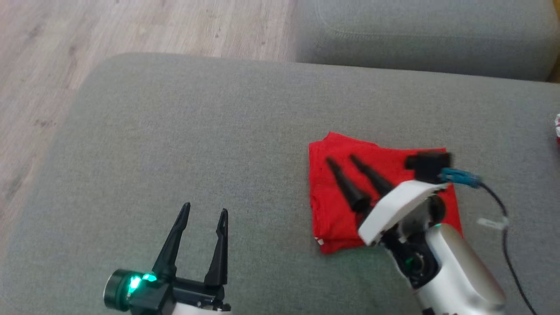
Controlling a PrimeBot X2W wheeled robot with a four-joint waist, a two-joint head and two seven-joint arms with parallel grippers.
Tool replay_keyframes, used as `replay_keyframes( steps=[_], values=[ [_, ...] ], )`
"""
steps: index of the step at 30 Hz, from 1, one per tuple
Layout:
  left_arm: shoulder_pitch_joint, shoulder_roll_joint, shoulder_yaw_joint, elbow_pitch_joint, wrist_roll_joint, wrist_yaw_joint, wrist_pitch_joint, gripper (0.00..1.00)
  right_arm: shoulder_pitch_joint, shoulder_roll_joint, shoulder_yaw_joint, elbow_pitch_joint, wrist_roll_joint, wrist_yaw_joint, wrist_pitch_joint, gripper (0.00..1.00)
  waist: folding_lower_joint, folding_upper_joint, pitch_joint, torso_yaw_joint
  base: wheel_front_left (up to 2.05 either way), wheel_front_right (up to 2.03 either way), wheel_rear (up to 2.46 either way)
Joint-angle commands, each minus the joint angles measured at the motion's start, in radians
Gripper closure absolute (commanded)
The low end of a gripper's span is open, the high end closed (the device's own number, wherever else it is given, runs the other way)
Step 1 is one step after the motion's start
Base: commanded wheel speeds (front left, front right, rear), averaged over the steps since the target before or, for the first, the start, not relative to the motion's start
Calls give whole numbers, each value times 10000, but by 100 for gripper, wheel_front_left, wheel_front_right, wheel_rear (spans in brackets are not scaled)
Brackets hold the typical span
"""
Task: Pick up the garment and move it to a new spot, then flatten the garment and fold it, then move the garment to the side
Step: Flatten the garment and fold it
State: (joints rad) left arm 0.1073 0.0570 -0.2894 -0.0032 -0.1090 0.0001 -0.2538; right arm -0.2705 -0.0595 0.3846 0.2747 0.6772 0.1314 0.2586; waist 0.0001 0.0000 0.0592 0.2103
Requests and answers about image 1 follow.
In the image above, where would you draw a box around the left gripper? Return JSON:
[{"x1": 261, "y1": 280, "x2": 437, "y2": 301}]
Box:
[{"x1": 152, "y1": 202, "x2": 232, "y2": 315}]

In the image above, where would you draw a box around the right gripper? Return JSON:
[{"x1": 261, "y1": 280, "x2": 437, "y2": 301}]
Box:
[{"x1": 325, "y1": 154, "x2": 449, "y2": 247}]

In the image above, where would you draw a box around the red basketball jersey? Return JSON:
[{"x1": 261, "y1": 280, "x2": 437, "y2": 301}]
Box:
[{"x1": 308, "y1": 131, "x2": 464, "y2": 256}]

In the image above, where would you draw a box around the grey sofa seat cushion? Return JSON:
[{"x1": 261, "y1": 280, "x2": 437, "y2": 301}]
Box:
[{"x1": 0, "y1": 52, "x2": 560, "y2": 315}]

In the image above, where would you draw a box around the grey sofa back cushion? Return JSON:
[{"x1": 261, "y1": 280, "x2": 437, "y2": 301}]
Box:
[{"x1": 294, "y1": 0, "x2": 560, "y2": 82}]

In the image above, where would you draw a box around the black cable with blue plug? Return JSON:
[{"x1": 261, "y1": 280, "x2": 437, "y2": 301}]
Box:
[{"x1": 439, "y1": 168, "x2": 539, "y2": 315}]

